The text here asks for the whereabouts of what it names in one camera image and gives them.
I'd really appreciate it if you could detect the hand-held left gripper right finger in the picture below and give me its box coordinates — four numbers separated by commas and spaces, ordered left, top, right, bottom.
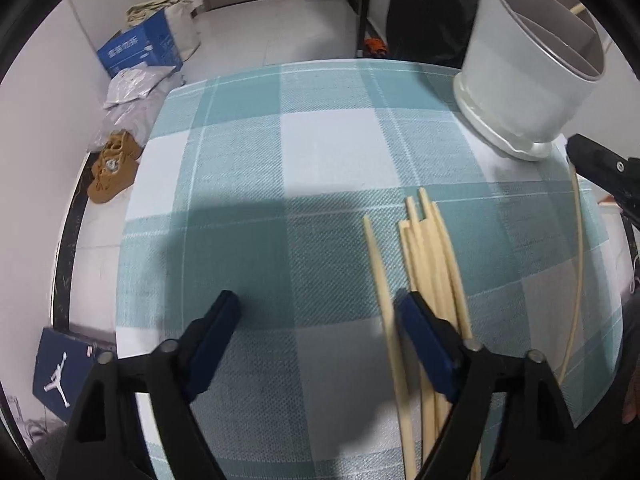
393, 290, 591, 480

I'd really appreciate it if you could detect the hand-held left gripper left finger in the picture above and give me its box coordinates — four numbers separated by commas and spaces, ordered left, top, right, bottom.
56, 290, 243, 480

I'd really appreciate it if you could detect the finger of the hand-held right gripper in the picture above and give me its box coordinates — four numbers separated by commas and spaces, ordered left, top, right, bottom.
566, 133, 640, 228

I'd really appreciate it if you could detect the pile of wooden chopsticks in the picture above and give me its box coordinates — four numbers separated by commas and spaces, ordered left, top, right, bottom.
362, 187, 483, 480

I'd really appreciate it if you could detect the white plastic utensil holder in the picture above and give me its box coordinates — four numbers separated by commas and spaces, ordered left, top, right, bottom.
452, 0, 612, 162

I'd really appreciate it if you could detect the dark blue shoe box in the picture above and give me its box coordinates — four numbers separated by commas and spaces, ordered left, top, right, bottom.
32, 327, 119, 423

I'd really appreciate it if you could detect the teal checked tablecloth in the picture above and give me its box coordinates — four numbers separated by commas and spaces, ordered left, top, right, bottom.
115, 57, 626, 480

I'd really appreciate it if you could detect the person's dark clothing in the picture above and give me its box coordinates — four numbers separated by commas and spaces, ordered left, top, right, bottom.
560, 310, 640, 480

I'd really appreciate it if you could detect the black coat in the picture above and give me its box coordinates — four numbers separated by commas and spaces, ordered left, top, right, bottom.
386, 0, 487, 68

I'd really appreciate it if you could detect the clear plastic bag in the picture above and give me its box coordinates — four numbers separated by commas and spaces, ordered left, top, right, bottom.
89, 102, 163, 152

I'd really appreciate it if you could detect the white plastic bag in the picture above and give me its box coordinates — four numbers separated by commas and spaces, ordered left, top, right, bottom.
102, 66, 174, 111

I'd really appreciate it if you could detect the black coat rack pole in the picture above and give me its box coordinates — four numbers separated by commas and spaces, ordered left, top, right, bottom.
355, 0, 372, 59

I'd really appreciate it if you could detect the blue cardboard box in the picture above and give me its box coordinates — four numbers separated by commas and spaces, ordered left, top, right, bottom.
96, 10, 183, 78

